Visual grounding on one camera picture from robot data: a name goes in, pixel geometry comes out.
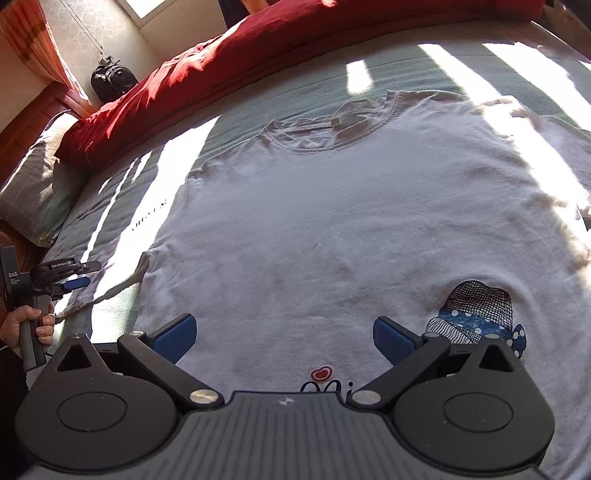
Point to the grey plaid pillow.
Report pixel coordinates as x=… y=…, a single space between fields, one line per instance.
x=37 y=184

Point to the red quilt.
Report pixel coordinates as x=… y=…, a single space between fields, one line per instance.
x=231 y=50

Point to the white printed t-shirt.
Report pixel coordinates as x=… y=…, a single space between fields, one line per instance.
x=323 y=230

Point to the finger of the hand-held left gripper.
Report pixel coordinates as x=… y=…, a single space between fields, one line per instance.
x=74 y=284
x=69 y=267

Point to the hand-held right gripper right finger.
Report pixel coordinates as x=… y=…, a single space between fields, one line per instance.
x=392 y=341

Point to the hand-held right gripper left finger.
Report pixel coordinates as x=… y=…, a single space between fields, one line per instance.
x=178 y=334

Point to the person's left hand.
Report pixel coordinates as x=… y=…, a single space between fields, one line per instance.
x=11 y=327

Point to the window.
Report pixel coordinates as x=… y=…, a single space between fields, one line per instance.
x=147 y=5

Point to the black backpack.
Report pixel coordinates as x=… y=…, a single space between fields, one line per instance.
x=113 y=81

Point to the wooden headboard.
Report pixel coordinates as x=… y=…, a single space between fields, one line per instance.
x=27 y=120

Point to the orange patterned curtain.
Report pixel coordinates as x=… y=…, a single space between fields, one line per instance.
x=32 y=27

